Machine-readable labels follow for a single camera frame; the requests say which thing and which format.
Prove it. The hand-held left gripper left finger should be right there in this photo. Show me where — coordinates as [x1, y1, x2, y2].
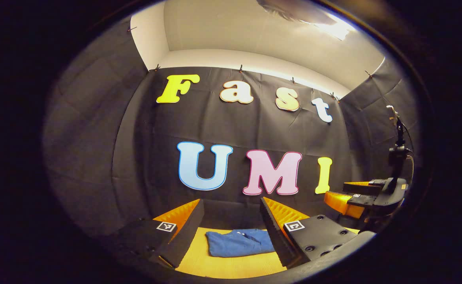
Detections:
[113, 198, 205, 269]

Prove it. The black backdrop cloth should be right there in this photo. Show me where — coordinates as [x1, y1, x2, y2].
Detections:
[43, 18, 421, 237]

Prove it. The ceiling light panel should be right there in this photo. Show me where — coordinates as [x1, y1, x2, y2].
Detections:
[256, 0, 359, 41]

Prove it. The blue jacket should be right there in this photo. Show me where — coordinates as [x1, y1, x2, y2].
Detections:
[205, 228, 276, 258]

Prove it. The row of small cloth clips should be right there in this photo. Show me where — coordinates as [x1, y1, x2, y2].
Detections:
[126, 26, 374, 101]

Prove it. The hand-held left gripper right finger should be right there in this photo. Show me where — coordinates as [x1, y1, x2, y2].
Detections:
[259, 196, 376, 269]

